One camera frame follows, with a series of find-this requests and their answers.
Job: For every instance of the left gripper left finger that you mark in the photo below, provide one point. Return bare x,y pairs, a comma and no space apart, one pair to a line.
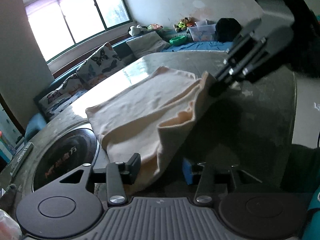
128,170

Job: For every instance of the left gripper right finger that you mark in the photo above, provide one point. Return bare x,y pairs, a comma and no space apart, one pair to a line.
189,169

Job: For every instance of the cream sweatshirt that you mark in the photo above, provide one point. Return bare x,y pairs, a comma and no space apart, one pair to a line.
152,118

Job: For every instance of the black backpack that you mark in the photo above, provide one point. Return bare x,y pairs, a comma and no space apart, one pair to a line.
227,29

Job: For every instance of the clear plastic storage box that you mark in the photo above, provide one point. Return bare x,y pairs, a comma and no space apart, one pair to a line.
203,33

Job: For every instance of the small plush toys group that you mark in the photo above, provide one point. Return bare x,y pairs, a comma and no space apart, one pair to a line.
184,24

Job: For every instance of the green plastic bowl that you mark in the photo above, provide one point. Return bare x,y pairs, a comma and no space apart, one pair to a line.
178,40

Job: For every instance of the round black induction cooker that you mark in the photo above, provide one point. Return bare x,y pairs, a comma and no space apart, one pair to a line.
67,153

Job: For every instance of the grey square pillow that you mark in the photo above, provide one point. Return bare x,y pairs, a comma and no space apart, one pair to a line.
147,44

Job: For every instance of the small butterfly pillow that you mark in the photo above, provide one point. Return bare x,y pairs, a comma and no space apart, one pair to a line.
56,101

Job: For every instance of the panda plush toy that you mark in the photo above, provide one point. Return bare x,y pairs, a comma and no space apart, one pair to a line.
137,30

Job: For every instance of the grey remote control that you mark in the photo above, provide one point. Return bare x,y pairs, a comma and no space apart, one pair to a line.
21,158

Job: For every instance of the blue corner sofa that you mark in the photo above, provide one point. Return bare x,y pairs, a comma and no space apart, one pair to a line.
39,120

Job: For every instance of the large butterfly pillow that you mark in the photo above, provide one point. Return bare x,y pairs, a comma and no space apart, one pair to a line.
100,65

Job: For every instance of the window with green frame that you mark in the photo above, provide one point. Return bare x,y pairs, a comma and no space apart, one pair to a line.
59,25

